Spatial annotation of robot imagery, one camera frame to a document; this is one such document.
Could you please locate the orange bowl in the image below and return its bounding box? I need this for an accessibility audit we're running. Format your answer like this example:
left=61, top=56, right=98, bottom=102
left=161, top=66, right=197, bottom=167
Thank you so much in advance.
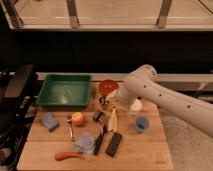
left=98, top=79, right=119, bottom=96

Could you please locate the wooden cutting board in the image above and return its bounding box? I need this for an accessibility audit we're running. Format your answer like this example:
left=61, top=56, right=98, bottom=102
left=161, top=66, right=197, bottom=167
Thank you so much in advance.
left=16, top=81, right=175, bottom=171

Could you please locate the red sausage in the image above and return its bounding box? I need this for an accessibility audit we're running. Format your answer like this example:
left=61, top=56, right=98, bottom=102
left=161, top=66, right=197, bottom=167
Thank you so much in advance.
left=54, top=152, right=84, bottom=161

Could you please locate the white paper cup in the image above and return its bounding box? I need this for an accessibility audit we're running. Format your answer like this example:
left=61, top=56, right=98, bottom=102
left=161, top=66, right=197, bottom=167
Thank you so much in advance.
left=128, top=99, right=142, bottom=117

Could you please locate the blue plastic cup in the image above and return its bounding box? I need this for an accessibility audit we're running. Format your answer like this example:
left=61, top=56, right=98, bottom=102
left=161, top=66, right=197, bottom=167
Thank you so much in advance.
left=135, top=117, right=149, bottom=133

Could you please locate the green plastic tray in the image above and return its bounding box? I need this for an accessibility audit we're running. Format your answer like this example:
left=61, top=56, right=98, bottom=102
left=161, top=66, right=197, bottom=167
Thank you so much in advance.
left=36, top=74, right=92, bottom=109

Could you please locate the small metal cup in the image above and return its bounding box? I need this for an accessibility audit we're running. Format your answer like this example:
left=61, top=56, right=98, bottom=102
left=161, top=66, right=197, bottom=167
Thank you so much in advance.
left=99, top=96, right=109, bottom=106

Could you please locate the crumpled blue cloth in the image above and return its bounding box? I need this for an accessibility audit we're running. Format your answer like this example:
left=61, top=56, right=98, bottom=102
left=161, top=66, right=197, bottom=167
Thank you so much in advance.
left=74, top=132, right=95, bottom=154

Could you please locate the blue sponge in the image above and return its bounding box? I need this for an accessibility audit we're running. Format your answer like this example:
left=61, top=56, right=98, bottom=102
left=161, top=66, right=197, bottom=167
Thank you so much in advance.
left=41, top=113, right=59, bottom=132

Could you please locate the black rectangular block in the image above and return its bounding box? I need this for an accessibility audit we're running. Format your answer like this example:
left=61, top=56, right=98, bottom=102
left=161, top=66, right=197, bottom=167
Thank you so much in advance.
left=106, top=132, right=122, bottom=157

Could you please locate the pale yellow banana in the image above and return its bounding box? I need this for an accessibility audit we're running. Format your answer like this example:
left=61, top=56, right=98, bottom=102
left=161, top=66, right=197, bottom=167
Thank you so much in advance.
left=108, top=108, right=118, bottom=132

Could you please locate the black equipment stand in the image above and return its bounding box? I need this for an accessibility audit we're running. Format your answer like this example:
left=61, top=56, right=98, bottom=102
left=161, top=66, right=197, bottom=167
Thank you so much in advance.
left=0, top=65, right=38, bottom=171

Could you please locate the black handled brush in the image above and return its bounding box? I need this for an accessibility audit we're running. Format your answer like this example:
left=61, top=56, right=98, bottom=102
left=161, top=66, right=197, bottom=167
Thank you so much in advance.
left=93, top=110, right=107, bottom=155

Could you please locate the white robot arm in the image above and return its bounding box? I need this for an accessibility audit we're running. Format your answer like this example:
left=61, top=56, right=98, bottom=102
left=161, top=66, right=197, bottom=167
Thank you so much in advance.
left=106, top=64, right=213, bottom=137

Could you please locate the metal spoon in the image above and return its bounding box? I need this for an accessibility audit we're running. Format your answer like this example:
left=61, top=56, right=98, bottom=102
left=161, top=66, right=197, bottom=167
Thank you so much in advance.
left=67, top=116, right=75, bottom=142

